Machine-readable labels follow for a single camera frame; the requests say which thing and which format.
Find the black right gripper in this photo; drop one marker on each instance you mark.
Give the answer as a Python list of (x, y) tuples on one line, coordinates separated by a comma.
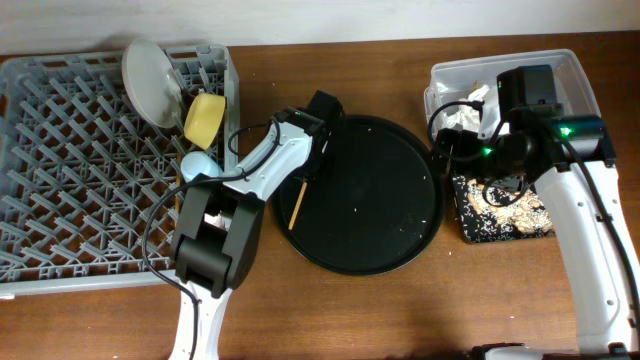
[(464, 140)]

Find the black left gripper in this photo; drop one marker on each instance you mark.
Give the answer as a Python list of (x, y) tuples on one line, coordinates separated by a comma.
[(330, 154)]

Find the white napkin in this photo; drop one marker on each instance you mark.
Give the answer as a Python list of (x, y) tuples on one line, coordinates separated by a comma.
[(464, 116)]

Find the wooden chopstick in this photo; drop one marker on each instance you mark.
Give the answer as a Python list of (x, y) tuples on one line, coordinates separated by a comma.
[(297, 206), (177, 199)]

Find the rice and food scraps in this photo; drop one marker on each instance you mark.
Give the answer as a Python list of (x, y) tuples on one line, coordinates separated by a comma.
[(510, 210)]

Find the yellow plastic bowl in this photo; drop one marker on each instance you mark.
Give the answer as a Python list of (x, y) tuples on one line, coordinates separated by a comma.
[(204, 119)]

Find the blue plastic cup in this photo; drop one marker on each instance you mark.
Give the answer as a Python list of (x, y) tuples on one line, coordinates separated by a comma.
[(196, 163)]

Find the grey round plate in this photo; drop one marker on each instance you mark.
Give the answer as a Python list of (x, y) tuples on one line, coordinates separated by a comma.
[(151, 84)]

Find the pink plastic cup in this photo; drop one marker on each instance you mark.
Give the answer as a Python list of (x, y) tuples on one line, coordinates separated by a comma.
[(218, 221)]

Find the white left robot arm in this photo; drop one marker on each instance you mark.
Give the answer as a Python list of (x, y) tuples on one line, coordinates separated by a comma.
[(216, 237)]

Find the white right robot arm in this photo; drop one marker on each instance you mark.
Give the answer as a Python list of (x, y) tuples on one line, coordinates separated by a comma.
[(571, 162)]

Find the grey plastic dishwasher rack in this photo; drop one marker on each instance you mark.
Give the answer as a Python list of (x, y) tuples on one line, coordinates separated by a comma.
[(82, 179)]

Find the clear plastic bin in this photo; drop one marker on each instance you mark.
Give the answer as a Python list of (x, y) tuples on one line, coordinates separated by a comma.
[(452, 81)]

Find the round black tray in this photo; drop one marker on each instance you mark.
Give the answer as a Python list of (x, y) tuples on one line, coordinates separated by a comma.
[(376, 205)]

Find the black rectangular tray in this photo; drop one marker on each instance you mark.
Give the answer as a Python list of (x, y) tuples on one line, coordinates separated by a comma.
[(465, 230)]

